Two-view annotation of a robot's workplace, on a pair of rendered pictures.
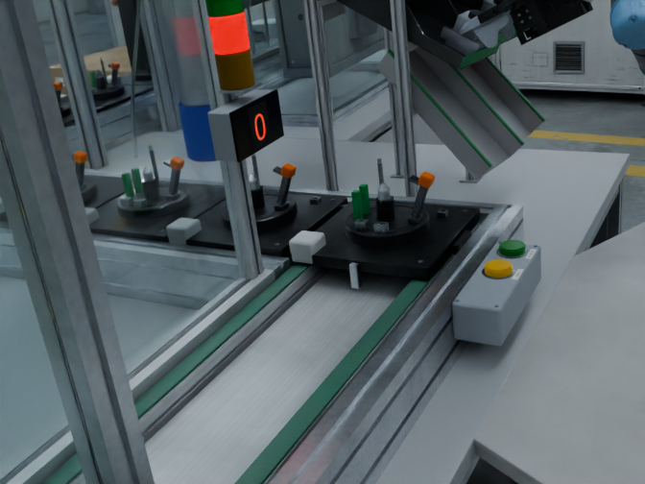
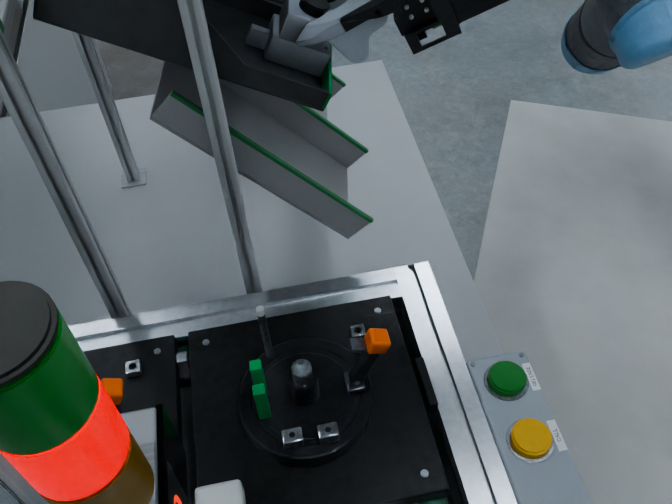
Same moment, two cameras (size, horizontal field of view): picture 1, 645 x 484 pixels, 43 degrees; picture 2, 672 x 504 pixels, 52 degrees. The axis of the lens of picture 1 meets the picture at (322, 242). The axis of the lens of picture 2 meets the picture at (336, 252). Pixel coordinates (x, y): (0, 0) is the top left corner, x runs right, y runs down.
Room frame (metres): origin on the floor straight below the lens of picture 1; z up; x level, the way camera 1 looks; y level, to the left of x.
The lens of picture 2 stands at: (0.94, 0.09, 1.63)
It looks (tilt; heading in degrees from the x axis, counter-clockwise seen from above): 49 degrees down; 321
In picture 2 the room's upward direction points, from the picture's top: 4 degrees counter-clockwise
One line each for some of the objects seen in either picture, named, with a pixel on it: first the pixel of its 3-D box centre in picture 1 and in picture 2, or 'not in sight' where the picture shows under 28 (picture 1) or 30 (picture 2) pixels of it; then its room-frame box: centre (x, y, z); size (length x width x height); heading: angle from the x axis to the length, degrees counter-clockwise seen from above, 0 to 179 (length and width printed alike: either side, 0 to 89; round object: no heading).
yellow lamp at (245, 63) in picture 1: (234, 68); (95, 472); (1.14, 0.09, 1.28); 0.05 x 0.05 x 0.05
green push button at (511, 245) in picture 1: (512, 251); (506, 380); (1.12, -0.29, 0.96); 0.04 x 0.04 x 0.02
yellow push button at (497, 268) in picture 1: (498, 271); (530, 439); (1.06, -0.25, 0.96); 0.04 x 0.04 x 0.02
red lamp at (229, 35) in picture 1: (228, 32); (61, 428); (1.14, 0.09, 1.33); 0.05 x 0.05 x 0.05
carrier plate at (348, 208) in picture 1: (388, 234); (307, 407); (1.24, -0.11, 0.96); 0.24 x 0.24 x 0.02; 59
